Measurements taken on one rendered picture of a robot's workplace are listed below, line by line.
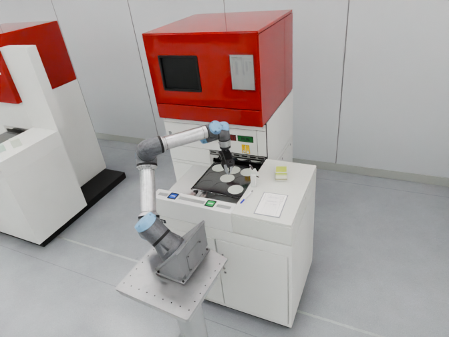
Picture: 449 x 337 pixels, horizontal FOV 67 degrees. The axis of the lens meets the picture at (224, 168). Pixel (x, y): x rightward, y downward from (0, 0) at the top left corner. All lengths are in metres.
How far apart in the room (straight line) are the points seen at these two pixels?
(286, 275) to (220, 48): 1.40
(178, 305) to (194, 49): 1.48
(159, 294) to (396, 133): 2.83
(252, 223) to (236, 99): 0.81
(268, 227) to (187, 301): 0.57
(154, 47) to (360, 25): 1.91
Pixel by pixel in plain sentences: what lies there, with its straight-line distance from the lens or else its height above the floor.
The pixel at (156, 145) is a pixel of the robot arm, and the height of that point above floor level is 1.38.
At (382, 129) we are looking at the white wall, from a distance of 3.80.
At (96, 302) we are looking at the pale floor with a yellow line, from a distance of 3.04.
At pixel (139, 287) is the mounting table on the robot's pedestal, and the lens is 1.87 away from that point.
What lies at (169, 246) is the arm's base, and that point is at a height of 1.01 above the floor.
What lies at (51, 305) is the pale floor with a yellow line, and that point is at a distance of 3.20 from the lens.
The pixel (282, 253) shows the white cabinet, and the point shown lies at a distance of 1.99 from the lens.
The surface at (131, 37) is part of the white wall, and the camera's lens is 4.54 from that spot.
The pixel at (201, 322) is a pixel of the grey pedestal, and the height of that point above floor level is 0.38.
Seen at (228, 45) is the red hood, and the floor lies 1.74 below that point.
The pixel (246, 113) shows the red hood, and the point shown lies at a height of 1.32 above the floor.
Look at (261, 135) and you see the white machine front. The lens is 2.33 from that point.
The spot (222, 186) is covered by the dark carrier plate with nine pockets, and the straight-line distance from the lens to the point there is 2.27.
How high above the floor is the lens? 2.18
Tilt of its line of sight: 31 degrees down
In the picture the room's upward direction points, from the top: 7 degrees counter-clockwise
